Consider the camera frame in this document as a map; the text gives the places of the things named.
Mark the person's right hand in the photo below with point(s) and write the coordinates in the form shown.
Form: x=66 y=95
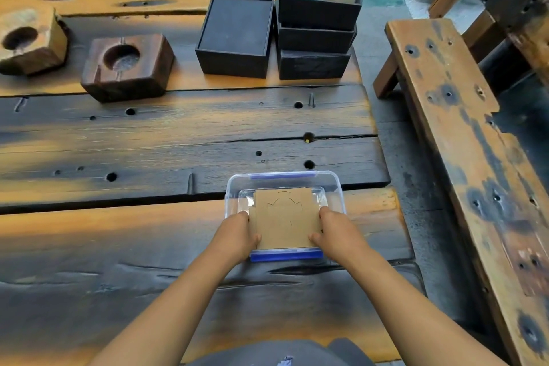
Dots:
x=341 y=241

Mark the person's left hand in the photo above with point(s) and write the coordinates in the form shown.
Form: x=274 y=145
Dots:
x=233 y=241

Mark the clear plastic container blue clips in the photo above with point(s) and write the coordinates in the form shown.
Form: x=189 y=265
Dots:
x=334 y=190

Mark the brown cardboard stack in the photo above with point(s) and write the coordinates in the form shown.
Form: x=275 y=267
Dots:
x=285 y=220

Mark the person's right forearm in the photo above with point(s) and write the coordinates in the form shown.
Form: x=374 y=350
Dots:
x=407 y=314

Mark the person's left forearm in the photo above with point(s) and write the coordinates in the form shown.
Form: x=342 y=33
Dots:
x=171 y=318

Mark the black stacked box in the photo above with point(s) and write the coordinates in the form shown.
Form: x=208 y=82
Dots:
x=313 y=65
x=315 y=39

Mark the wide black box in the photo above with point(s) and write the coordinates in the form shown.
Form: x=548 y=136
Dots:
x=236 y=22

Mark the grey printed shirt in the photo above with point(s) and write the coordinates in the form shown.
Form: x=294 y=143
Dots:
x=266 y=355

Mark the rustic wooden table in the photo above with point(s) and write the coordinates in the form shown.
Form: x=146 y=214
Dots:
x=171 y=134

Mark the weathered wooden bench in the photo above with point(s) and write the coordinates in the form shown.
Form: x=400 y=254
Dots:
x=454 y=121

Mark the dark wooden ashtray block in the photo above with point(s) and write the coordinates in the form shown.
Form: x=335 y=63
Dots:
x=141 y=82

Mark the light wooden ashtray block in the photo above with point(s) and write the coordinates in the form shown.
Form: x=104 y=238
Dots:
x=43 y=52

